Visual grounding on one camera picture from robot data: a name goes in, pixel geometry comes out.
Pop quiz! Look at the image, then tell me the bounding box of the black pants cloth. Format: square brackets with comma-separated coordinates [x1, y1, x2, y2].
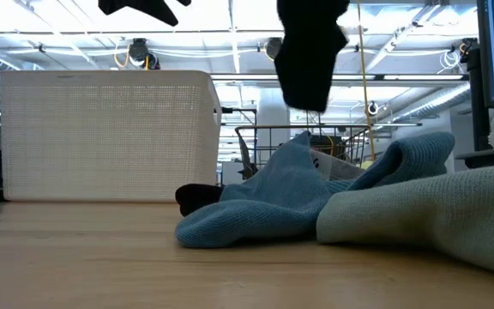
[274, 0, 352, 114]

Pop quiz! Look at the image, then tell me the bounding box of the black sock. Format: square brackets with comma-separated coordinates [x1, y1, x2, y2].
[175, 183, 226, 218]

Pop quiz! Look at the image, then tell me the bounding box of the blue knitted cloth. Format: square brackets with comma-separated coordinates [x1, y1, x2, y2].
[174, 130, 457, 249]

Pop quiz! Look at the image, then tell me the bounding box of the pale green knitted cloth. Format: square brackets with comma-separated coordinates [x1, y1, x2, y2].
[315, 161, 494, 279]

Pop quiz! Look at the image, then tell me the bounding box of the white perforated plastic bin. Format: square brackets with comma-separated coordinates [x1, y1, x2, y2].
[0, 70, 223, 203]

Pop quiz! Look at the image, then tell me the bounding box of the grey paper label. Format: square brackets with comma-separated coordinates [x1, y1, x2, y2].
[310, 148, 366, 182]

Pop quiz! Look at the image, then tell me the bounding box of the long ceiling light bar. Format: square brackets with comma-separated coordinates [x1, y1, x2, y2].
[209, 73, 467, 83]

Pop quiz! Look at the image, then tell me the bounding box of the black monitor pole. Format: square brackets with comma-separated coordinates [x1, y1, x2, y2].
[461, 37, 493, 152]

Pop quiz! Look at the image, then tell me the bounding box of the grey computer cart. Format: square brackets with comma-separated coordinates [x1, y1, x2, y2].
[455, 148, 494, 170]

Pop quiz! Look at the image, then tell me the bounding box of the black ceiling cable reel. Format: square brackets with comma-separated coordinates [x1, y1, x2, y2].
[127, 37, 161, 71]
[263, 36, 285, 61]

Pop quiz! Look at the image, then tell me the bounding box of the wire mesh basket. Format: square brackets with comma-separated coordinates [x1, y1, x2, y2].
[234, 124, 371, 181]

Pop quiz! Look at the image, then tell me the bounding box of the yellow hanging cable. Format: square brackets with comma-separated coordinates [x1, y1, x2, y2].
[356, 0, 377, 159]

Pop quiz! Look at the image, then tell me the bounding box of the white coiled ceiling cable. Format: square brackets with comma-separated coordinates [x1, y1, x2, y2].
[438, 49, 463, 75]

